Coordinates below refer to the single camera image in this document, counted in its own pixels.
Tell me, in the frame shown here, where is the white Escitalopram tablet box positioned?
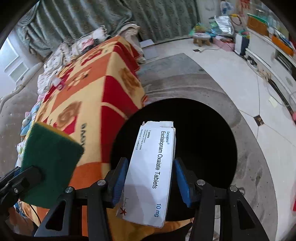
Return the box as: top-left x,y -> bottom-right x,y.
116,121 -> 176,228

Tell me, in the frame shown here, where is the grey tufted headboard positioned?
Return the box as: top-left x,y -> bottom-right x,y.
0,63 -> 44,176

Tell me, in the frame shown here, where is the black round trash bin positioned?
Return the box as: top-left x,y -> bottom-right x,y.
110,97 -> 238,222

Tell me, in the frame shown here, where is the white tv cabinet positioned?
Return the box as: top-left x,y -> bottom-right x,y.
245,14 -> 296,98

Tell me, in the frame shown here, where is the small wooden stool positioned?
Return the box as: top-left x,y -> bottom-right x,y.
193,33 -> 211,47

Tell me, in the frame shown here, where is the orange red rose blanket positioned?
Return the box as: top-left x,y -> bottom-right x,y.
21,35 -> 193,241

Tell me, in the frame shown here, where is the green patterned curtain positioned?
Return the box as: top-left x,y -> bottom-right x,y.
15,0 -> 200,58

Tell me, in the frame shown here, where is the colourful cartoon baby quilt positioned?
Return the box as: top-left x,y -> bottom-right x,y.
15,101 -> 41,167

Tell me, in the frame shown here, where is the green yellow scouring sponge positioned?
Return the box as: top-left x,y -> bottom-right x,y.
21,122 -> 84,209

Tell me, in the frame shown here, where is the grey round floor rug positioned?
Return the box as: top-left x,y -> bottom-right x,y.
137,54 -> 278,240

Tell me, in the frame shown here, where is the pile of white bedding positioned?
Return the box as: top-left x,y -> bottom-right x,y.
37,23 -> 146,95

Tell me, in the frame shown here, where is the silver foil bag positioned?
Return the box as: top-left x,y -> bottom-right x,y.
214,16 -> 234,36

